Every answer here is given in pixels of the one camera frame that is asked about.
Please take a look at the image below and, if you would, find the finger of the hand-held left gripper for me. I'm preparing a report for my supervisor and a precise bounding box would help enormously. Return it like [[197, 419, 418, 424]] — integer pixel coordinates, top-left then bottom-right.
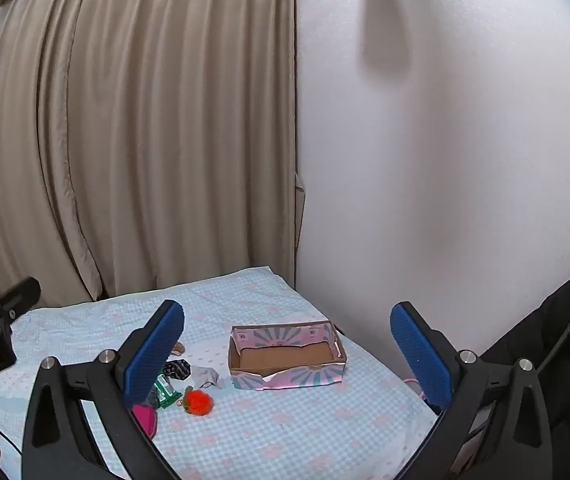
[[0, 277, 42, 325]]

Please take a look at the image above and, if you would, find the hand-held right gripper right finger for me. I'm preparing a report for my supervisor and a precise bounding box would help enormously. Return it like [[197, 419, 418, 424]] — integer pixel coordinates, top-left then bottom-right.
[[390, 301, 556, 480]]

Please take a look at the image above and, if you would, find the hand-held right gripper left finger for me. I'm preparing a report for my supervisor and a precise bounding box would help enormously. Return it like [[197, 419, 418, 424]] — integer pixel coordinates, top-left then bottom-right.
[[20, 300, 186, 480]]

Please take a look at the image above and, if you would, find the green tissue packet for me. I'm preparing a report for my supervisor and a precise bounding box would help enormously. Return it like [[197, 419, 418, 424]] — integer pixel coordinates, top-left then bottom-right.
[[152, 374, 184, 409]]

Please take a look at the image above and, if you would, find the grey white sock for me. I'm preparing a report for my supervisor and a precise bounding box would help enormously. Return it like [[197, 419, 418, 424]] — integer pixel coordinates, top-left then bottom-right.
[[191, 365, 227, 391]]

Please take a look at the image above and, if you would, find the pink pouch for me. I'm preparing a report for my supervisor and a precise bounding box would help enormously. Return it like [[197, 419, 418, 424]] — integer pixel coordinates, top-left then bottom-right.
[[132, 403, 159, 437]]

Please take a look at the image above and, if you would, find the orange fluffy pompom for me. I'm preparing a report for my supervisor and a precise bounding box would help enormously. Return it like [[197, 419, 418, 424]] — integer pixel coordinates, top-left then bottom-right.
[[183, 386, 216, 417]]

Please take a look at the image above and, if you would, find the patterned cardboard box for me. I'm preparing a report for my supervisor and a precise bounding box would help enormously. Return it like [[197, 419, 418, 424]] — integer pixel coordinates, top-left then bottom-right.
[[228, 319, 348, 392]]

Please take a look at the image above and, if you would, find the black patterned hair scrunchie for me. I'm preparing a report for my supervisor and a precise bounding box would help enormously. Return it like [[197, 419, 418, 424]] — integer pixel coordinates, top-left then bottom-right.
[[161, 358, 193, 382]]

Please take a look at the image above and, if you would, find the blue checked bed sheet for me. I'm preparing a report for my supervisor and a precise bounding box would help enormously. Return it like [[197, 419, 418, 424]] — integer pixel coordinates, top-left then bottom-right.
[[0, 265, 446, 480]]

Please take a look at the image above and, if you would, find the beige curtain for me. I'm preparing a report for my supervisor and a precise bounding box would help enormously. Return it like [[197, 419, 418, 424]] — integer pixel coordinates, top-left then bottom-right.
[[0, 0, 307, 313]]

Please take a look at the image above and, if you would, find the pink cable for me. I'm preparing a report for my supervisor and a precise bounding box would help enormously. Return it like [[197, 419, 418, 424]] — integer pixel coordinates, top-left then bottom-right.
[[404, 377, 427, 402]]

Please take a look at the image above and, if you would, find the thin black cable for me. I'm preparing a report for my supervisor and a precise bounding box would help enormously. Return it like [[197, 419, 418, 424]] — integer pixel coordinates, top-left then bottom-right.
[[0, 422, 22, 458]]

